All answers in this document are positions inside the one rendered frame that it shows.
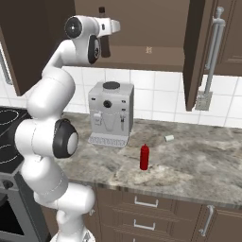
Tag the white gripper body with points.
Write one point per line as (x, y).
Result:
(114, 26)

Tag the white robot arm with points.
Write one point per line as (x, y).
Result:
(47, 94)

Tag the dark brown syrup bottle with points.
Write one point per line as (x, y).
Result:
(105, 47)

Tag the open brown cabinet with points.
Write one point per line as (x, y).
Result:
(151, 25)

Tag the small pale cabinet fitting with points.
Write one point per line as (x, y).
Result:
(149, 49)

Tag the closed brown cabinet door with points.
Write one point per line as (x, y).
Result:
(231, 34)

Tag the red ketchup bottle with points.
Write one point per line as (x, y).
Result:
(144, 157)

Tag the grey coffee machine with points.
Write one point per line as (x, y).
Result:
(110, 107)

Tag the small white cylinder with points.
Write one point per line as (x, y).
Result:
(169, 138)

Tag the black hob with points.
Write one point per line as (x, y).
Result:
(8, 138)

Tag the brown drawer front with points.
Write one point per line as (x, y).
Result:
(176, 201)
(170, 227)

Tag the grey oven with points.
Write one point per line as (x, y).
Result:
(19, 214)

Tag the brown cupboard door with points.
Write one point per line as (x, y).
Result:
(227, 227)

